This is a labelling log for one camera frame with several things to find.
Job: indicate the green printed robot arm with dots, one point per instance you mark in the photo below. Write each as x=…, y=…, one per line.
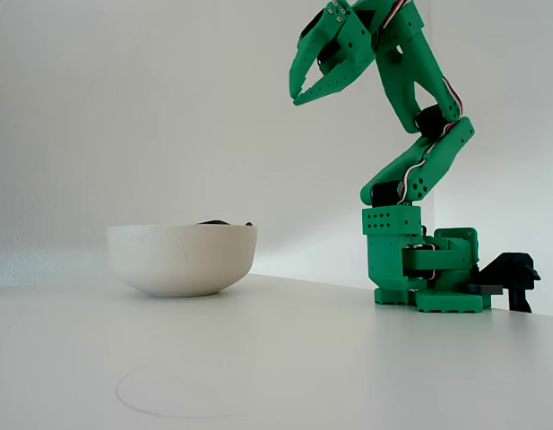
x=388, y=260

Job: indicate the black table clamp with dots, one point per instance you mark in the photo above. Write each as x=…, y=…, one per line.
x=509, y=269

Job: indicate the white round bowl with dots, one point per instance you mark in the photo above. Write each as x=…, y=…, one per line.
x=182, y=264

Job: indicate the black crumpled cloth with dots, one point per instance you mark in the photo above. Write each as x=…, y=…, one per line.
x=213, y=221

